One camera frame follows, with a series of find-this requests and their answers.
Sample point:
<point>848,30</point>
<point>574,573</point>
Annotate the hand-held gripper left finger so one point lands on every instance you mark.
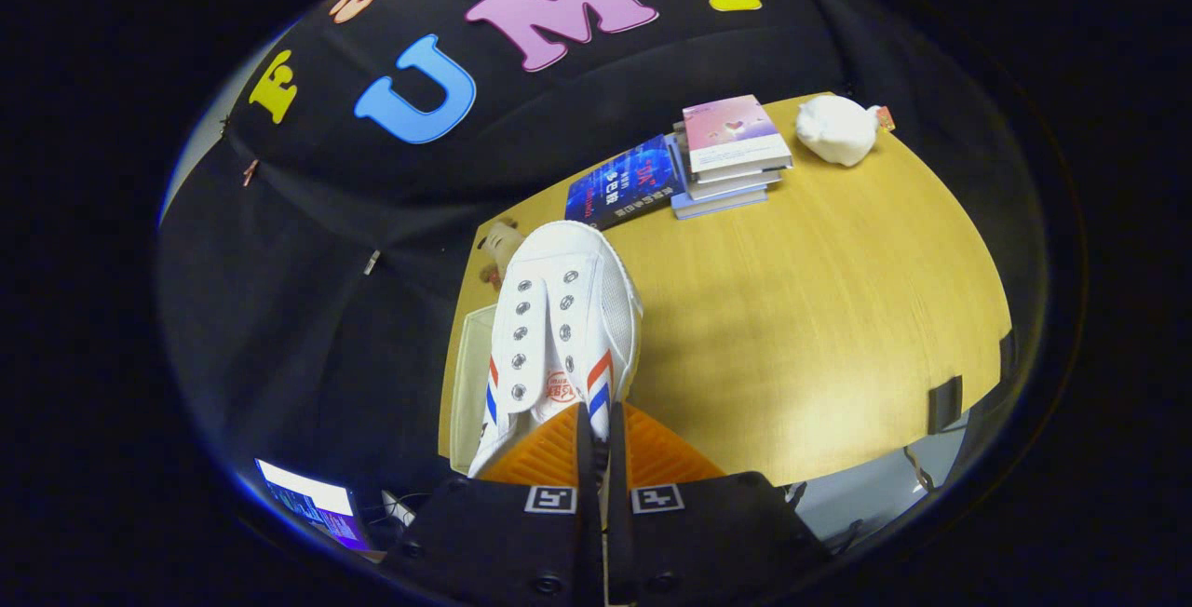
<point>503,532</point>

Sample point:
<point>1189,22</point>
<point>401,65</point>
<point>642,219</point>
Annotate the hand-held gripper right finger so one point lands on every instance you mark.
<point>708,532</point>

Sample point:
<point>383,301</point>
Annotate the beige fabric storage box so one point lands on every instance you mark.
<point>470,384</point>

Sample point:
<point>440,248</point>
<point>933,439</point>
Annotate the white striped canvas shoe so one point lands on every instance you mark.
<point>568,309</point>

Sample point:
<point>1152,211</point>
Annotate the laptop screen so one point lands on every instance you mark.
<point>312,500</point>

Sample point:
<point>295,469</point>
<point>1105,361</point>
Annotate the tan plush dog toy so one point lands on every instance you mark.
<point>501,249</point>

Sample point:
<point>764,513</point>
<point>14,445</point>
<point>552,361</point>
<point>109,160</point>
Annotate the black backdrop cloth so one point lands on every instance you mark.
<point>307,309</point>

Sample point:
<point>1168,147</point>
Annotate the small silver clip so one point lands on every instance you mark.
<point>372,262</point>

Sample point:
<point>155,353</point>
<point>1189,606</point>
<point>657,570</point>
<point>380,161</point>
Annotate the light blue book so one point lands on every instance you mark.
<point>717,205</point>

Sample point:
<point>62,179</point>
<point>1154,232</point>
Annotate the white paperback book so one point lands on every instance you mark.
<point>740,182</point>

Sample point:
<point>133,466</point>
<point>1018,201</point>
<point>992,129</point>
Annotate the dark blue book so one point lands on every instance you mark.
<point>624,183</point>

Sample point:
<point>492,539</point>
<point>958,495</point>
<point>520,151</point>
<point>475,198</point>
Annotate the pink cover book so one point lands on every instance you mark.
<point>734,128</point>

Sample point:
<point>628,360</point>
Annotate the white plush toy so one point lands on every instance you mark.
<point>833,128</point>

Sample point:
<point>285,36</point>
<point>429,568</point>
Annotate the small red clip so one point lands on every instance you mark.
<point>250,172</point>

